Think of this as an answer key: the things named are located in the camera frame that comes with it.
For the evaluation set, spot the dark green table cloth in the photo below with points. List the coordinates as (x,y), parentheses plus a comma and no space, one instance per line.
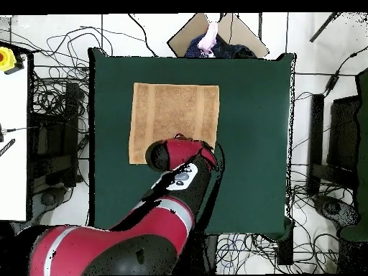
(253,129)

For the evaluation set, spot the yellow emergency stop button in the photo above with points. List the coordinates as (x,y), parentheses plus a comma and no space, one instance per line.
(6,59)

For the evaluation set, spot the tan terry towel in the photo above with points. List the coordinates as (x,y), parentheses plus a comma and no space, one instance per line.
(172,115)

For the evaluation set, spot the pink cloth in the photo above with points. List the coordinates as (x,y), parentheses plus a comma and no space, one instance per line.
(210,40)

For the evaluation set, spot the black power adapter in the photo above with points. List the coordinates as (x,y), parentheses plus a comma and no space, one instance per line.
(331,83)

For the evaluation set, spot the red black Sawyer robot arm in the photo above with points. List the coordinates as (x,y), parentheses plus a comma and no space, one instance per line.
(184,152)

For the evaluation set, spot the black rod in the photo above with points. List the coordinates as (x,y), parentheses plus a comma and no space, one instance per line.
(322,30)

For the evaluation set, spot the dark green fabric cover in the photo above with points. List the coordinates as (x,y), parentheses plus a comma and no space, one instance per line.
(362,143)

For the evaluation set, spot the dark blue clothes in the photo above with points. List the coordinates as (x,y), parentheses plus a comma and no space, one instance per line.
(230,50)

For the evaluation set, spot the black table leg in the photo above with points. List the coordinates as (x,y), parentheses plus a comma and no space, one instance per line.
(284,253)

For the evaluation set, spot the white desk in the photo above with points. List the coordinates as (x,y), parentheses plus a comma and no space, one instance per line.
(13,178)

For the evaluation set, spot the brown cardboard box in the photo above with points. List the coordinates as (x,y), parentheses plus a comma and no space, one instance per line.
(184,37)

